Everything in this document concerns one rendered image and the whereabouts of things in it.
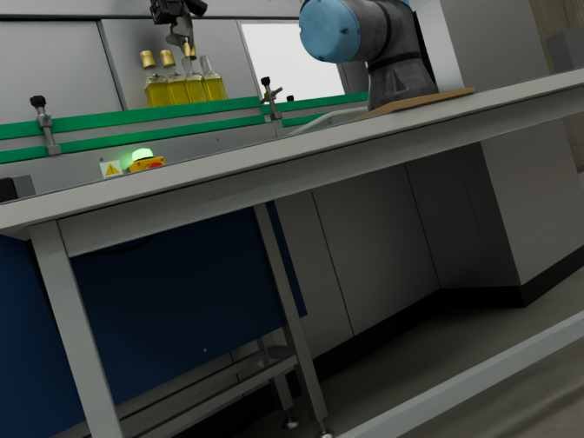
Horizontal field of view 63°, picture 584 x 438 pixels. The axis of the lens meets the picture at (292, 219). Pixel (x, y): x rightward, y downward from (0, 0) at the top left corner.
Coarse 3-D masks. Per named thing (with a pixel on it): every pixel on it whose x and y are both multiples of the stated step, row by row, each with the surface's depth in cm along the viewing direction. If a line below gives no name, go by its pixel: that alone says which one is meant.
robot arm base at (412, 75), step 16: (384, 64) 98; (400, 64) 97; (416, 64) 98; (384, 80) 98; (400, 80) 96; (416, 80) 96; (368, 96) 103; (384, 96) 98; (400, 96) 96; (416, 96) 96
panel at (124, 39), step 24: (120, 24) 143; (144, 24) 147; (168, 24) 152; (216, 24) 162; (240, 24) 168; (120, 48) 142; (144, 48) 146; (168, 48) 151; (216, 48) 161; (240, 48) 166; (120, 72) 141; (144, 72) 145; (240, 72) 165; (144, 96) 144; (240, 96) 163
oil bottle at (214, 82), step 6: (204, 72) 143; (210, 72) 142; (216, 72) 143; (204, 78) 141; (210, 78) 141; (216, 78) 142; (210, 84) 141; (216, 84) 142; (222, 84) 143; (210, 90) 140; (216, 90) 141; (222, 90) 143; (210, 96) 141; (216, 96) 141; (222, 96) 142
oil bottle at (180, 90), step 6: (168, 78) 134; (174, 78) 134; (180, 78) 135; (174, 84) 134; (180, 84) 135; (186, 84) 136; (174, 90) 133; (180, 90) 134; (186, 90) 136; (174, 96) 134; (180, 96) 134; (186, 96) 135; (174, 102) 134; (180, 102) 134; (186, 102) 135; (192, 102) 136
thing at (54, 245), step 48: (576, 96) 115; (384, 144) 94; (432, 144) 98; (192, 192) 80; (240, 192) 83; (288, 192) 86; (48, 240) 71; (96, 240) 74; (48, 288) 71; (576, 336) 108; (96, 384) 72; (480, 384) 97; (96, 432) 71; (384, 432) 89
